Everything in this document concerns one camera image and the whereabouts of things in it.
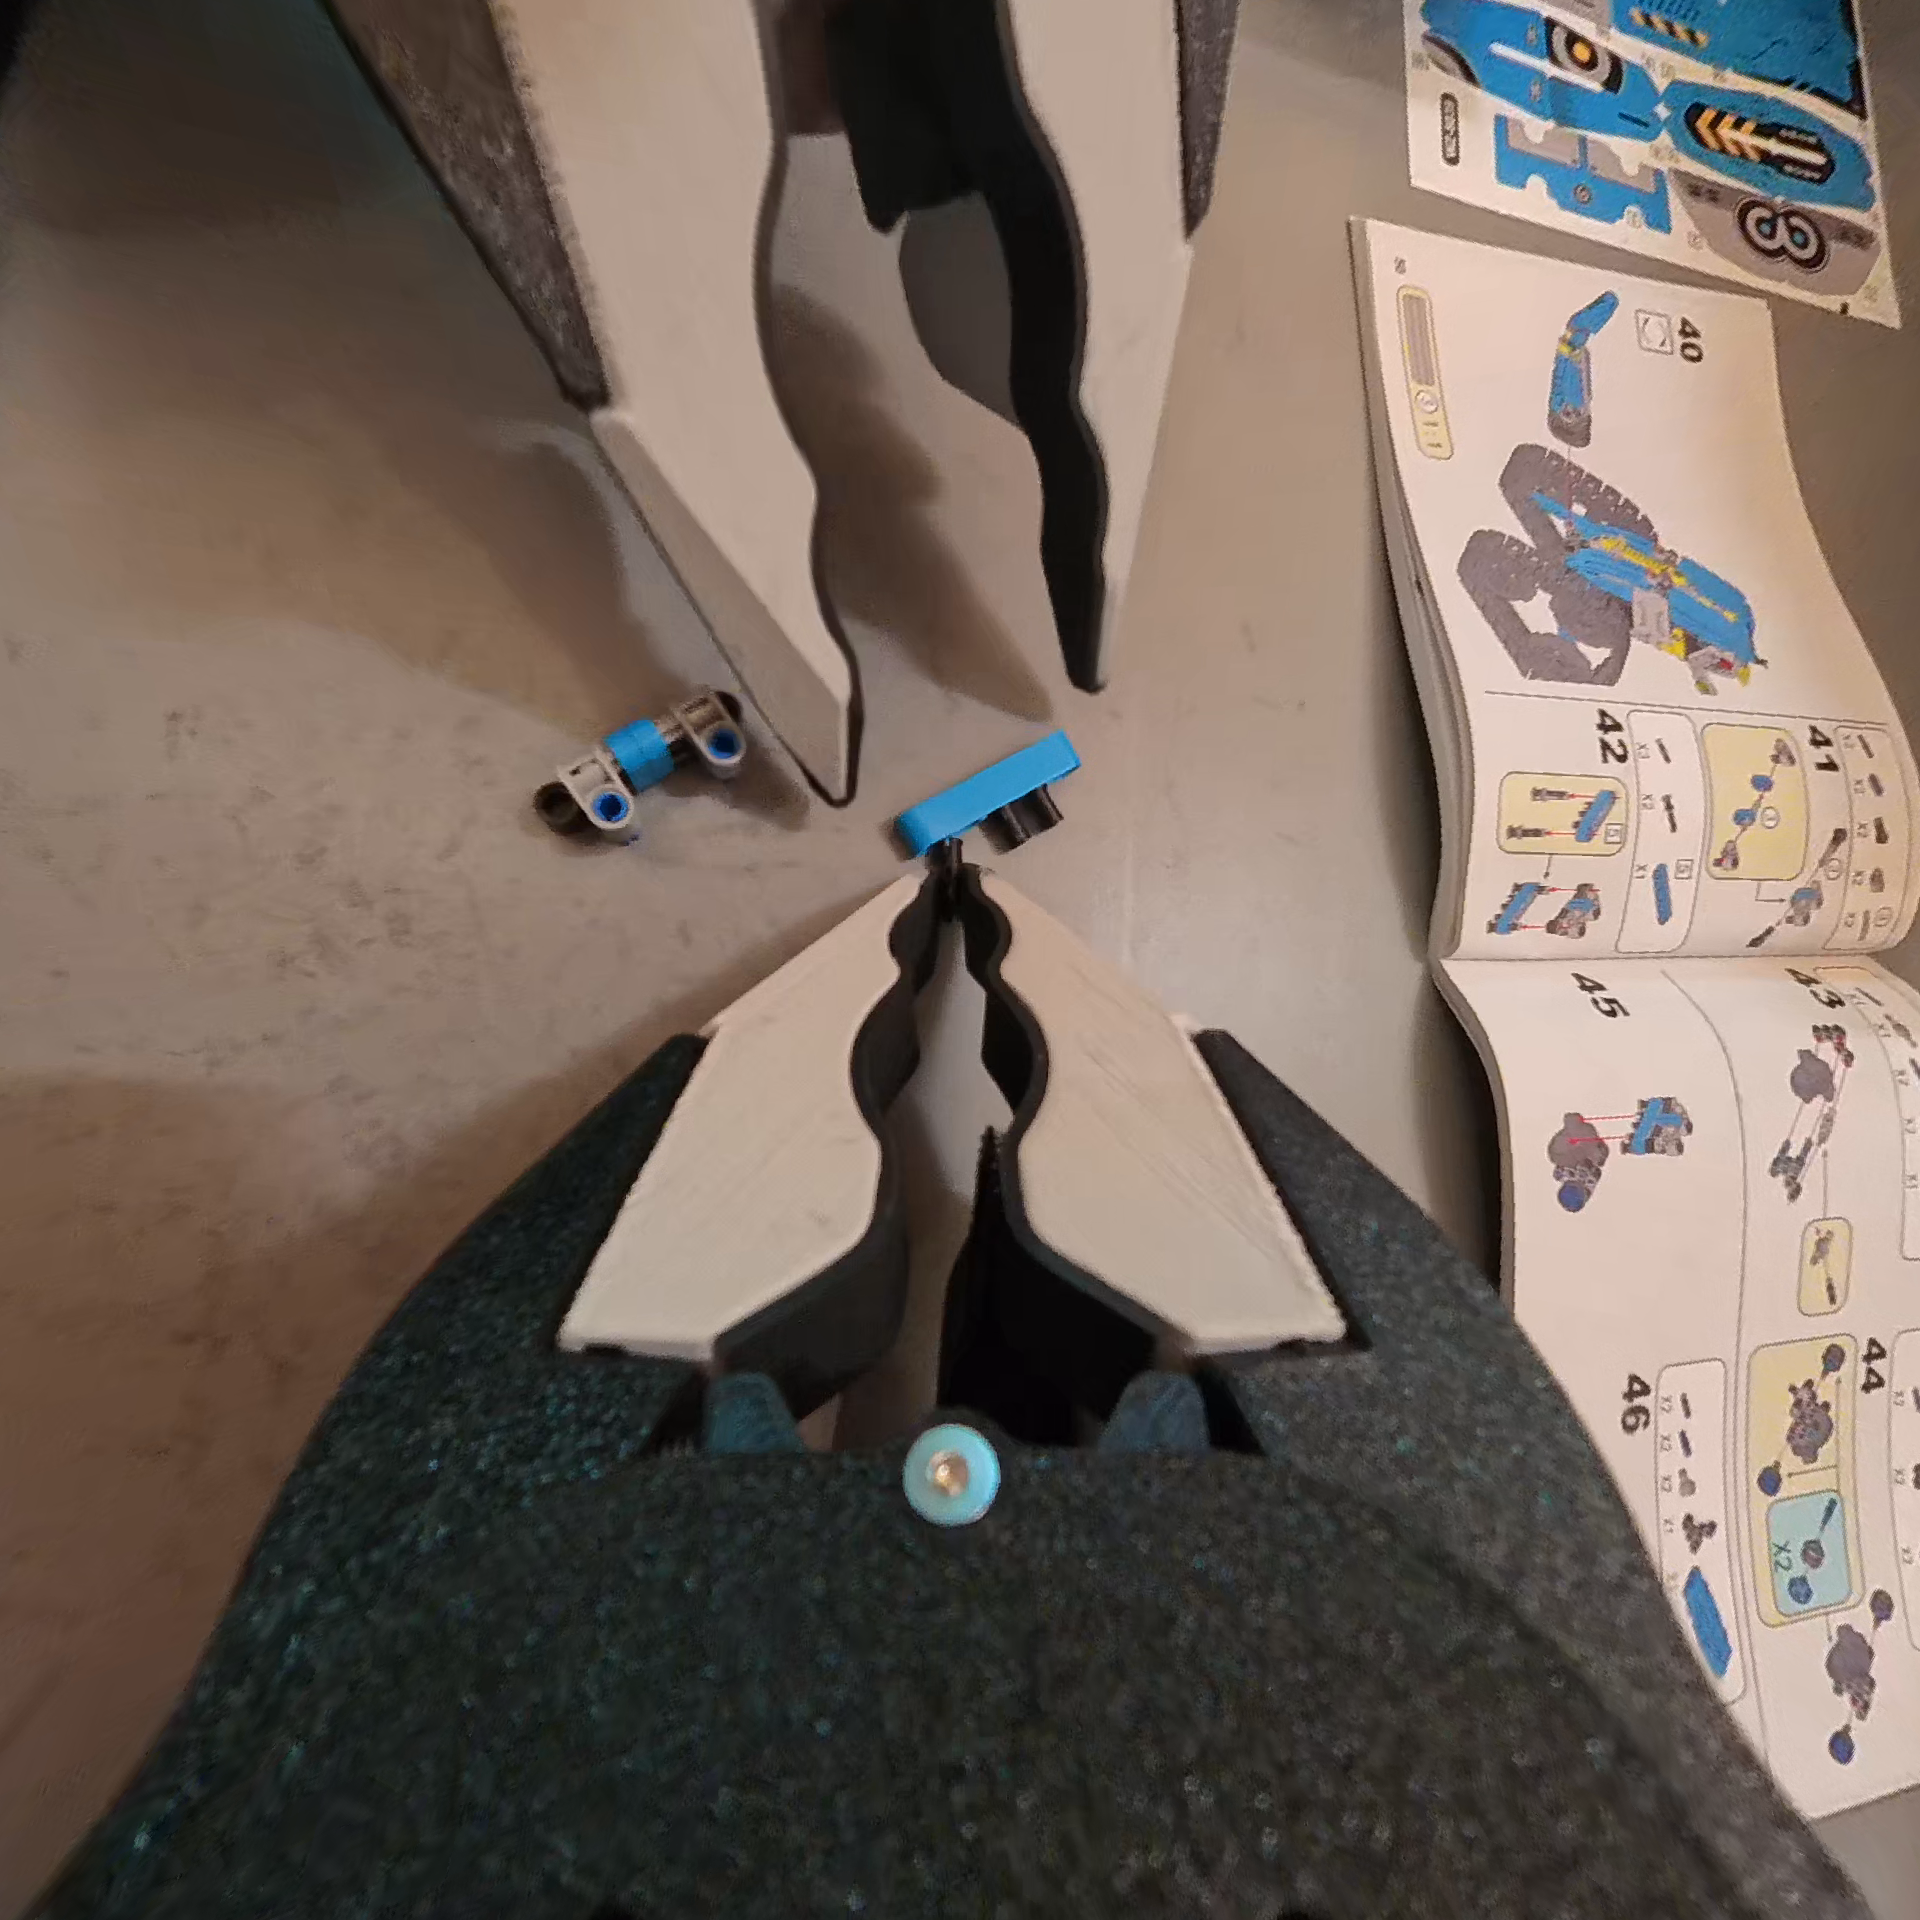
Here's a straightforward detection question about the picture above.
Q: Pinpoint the instruction booklet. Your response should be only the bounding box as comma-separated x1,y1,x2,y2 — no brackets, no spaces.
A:
1345,216,1920,1824

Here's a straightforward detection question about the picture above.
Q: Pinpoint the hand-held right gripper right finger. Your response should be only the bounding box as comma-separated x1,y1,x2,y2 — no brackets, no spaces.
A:
936,866,1351,1448

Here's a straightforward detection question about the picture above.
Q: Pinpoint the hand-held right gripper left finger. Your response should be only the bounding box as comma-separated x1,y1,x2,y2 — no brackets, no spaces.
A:
558,871,943,1419

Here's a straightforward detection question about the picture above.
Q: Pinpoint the grey desk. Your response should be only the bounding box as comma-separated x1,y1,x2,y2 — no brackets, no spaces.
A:
0,0,1920,1878

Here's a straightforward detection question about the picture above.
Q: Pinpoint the light blue short beam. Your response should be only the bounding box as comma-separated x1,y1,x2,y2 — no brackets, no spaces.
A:
892,729,1083,857

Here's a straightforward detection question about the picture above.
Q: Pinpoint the grey blue brick assembly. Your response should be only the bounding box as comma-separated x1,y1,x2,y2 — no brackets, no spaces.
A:
533,687,747,844

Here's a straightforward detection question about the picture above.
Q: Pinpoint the sticker sheet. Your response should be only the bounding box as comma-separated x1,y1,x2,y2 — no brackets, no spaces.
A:
1401,0,1901,325

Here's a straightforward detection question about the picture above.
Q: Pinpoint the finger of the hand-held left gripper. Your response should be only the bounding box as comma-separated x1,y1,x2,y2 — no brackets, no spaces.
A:
990,0,1201,695
502,0,869,808

